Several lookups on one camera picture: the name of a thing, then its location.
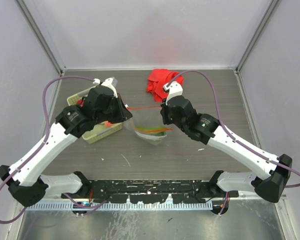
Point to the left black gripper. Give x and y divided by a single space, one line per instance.
123 113

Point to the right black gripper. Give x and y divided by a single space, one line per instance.
164 112

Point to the clear zip top bag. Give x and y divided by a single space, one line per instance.
147 124

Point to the green leafy vegetable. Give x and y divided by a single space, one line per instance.
154 131

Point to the green plastic basket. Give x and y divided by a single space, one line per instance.
100 131

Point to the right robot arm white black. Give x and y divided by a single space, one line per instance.
268 175

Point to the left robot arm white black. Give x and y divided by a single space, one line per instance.
25 180

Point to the red crumpled cloth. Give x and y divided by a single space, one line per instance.
156 80

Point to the red strawberry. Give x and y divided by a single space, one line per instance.
80 103

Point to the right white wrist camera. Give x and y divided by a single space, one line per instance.
173 89

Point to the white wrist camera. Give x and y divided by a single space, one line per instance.
173 89
110 82

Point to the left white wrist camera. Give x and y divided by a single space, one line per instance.
110 82

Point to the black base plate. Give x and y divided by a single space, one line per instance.
150 191

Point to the slotted cable duct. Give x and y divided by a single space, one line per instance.
166 206

